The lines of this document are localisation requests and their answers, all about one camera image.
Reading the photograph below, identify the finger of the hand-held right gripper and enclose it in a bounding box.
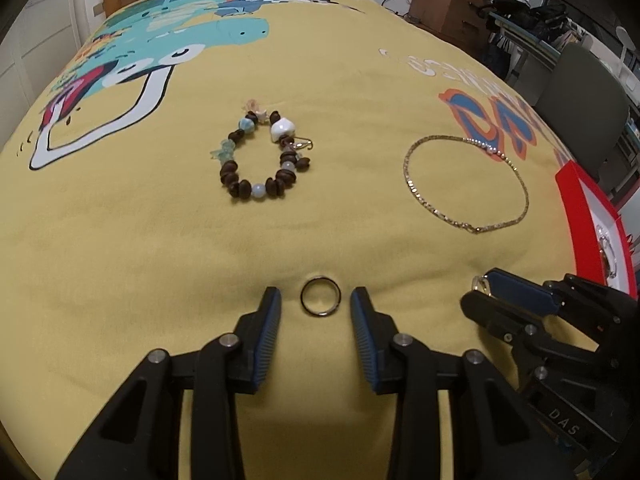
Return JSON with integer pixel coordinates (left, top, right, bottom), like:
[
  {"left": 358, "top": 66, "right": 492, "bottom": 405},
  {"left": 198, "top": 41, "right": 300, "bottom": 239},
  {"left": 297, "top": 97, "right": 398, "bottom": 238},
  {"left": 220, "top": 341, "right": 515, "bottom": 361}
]
[
  {"left": 460, "top": 290, "right": 542, "bottom": 347},
  {"left": 481, "top": 268, "right": 564, "bottom": 317}
]

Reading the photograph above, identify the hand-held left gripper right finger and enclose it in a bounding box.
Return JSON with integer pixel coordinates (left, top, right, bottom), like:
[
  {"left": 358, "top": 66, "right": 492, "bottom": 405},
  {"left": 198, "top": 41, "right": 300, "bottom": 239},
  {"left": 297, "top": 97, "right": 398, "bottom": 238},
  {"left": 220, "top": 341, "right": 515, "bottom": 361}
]
[{"left": 349, "top": 286, "right": 563, "bottom": 480}]

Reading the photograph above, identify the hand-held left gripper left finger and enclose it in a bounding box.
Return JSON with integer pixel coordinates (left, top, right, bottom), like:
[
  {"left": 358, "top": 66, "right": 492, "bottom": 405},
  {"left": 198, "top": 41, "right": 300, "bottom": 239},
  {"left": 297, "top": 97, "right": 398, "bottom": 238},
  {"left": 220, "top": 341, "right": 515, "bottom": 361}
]
[{"left": 55, "top": 286, "right": 283, "bottom": 480}]

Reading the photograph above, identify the metal ring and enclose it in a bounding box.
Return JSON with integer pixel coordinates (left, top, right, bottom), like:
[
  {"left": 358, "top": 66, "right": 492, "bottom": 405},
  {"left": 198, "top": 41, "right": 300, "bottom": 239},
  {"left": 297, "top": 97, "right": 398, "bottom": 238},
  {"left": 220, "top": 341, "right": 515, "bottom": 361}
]
[{"left": 300, "top": 277, "right": 343, "bottom": 318}]

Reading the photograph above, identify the red box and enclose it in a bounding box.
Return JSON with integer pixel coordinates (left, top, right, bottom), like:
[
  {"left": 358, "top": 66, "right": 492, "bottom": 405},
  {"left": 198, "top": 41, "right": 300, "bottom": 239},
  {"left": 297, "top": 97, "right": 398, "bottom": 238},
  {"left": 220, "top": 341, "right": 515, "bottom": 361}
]
[{"left": 555, "top": 161, "right": 639, "bottom": 296}]

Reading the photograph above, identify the grey chair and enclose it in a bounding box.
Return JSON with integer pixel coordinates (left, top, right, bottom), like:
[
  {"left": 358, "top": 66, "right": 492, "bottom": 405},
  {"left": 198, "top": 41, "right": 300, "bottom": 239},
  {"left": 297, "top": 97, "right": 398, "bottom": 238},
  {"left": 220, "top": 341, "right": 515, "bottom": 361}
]
[{"left": 535, "top": 42, "right": 631, "bottom": 176}]

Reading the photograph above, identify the cluttered desk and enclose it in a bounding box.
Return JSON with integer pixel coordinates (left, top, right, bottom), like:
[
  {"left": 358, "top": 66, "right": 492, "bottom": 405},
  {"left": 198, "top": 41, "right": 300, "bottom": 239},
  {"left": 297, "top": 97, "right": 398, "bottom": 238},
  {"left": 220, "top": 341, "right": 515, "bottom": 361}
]
[{"left": 487, "top": 10, "right": 640, "bottom": 111}]

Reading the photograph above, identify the white desk lamp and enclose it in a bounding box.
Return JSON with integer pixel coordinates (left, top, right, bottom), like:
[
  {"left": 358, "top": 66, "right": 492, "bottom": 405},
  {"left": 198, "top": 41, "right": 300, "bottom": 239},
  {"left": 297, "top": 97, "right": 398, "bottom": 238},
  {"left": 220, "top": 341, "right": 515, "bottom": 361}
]
[{"left": 616, "top": 26, "right": 638, "bottom": 68}]

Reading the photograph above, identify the black bag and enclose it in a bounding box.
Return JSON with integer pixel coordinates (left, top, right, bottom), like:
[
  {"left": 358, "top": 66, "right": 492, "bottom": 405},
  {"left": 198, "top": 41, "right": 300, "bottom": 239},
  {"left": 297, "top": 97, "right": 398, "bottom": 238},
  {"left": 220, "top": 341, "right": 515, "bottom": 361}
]
[{"left": 477, "top": 0, "right": 568, "bottom": 36}]

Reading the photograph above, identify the wooden nightstand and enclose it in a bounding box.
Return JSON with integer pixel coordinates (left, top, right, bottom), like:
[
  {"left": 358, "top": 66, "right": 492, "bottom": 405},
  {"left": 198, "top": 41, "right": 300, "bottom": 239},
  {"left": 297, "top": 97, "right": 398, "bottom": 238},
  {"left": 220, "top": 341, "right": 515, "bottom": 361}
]
[{"left": 409, "top": 0, "right": 493, "bottom": 43}]

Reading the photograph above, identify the white wardrobe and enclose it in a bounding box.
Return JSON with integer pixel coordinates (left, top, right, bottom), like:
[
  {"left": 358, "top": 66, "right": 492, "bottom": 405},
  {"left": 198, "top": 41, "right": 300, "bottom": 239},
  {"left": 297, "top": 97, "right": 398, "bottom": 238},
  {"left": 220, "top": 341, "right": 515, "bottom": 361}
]
[{"left": 0, "top": 0, "right": 81, "bottom": 78}]

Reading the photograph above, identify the brown beaded bracelet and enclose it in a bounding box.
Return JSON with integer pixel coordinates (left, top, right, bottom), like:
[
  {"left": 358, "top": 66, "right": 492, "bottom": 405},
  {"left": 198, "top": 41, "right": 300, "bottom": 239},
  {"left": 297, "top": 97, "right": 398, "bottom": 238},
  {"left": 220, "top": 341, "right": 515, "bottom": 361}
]
[{"left": 207, "top": 99, "right": 315, "bottom": 204}]

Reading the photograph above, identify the gold chain necklace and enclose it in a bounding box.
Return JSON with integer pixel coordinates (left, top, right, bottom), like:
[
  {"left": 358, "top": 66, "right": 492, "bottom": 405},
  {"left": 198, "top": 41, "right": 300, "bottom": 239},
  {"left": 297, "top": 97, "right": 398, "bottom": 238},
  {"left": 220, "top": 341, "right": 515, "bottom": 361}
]
[{"left": 403, "top": 135, "right": 530, "bottom": 235}]

